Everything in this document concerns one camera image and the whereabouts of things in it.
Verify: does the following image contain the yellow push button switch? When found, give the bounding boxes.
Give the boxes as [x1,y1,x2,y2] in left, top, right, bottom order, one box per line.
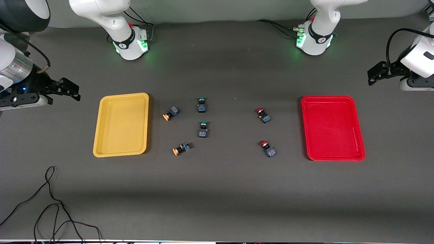
[173,142,192,156]
[162,106,180,121]

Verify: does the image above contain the red push button switch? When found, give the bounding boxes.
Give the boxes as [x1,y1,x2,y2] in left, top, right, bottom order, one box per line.
[255,107,271,124]
[259,140,276,158]

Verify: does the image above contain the yellow plastic tray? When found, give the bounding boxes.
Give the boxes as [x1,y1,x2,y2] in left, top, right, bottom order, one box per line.
[93,93,150,158]

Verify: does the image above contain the red plastic tray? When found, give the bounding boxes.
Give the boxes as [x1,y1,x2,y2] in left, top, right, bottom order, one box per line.
[301,96,366,161]

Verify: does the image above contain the dark grey table mat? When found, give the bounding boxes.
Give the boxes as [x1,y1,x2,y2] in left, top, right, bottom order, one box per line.
[0,14,434,243]

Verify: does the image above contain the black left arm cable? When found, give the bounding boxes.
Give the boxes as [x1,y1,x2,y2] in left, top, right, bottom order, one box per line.
[386,28,434,67]

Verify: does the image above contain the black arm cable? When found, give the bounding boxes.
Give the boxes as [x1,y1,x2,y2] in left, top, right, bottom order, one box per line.
[386,28,434,67]
[0,22,51,74]

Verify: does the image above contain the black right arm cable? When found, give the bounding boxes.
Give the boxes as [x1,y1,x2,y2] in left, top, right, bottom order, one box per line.
[0,22,51,74]

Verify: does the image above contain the thin black loose cable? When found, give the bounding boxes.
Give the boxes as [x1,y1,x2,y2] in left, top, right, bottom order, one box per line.
[0,166,103,244]
[33,203,84,244]

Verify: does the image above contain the black right arm base cables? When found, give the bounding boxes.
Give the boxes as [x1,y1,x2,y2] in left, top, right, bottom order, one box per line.
[108,7,155,44]

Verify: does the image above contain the black arm base cables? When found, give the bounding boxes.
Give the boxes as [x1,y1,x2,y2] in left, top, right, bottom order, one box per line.
[256,7,317,38]
[108,7,155,44]

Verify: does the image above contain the black left arm base cables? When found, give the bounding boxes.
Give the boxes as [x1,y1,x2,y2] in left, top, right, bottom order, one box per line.
[256,7,317,38]

